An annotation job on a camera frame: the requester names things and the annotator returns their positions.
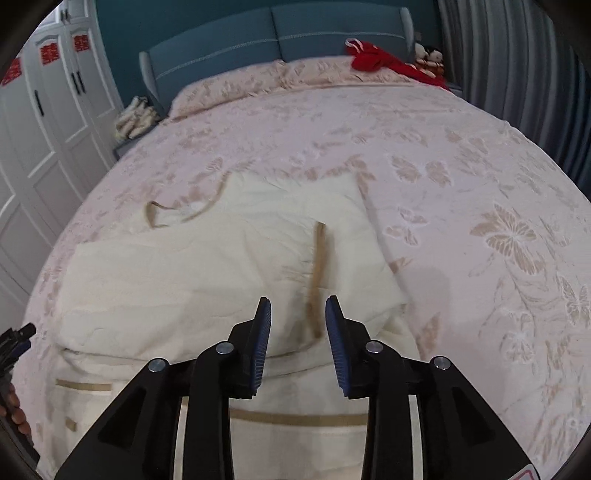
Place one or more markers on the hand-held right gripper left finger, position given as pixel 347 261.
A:
pixel 259 341

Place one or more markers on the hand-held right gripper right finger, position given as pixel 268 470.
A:
pixel 334 341

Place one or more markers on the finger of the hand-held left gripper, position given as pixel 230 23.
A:
pixel 16 339

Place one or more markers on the white quilted pillow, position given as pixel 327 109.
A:
pixel 184 277

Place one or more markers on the person's left hand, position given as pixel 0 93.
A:
pixel 17 408

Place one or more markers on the butterfly print bedspread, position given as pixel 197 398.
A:
pixel 461 184

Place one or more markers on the white wardrobe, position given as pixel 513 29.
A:
pixel 41 138

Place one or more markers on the beige cloth pile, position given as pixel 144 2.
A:
pixel 136 117

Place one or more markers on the butterfly print pillow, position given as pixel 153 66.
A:
pixel 341 71
pixel 221 87

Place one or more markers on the red paper door decoration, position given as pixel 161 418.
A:
pixel 81 42
pixel 10 71
pixel 46 53

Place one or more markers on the red garment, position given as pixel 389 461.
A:
pixel 383 60

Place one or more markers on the teal upholstered headboard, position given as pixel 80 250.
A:
pixel 231 50

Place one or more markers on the plush toys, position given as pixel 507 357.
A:
pixel 429 57

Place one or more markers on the grey blue curtain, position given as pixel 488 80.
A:
pixel 517 69

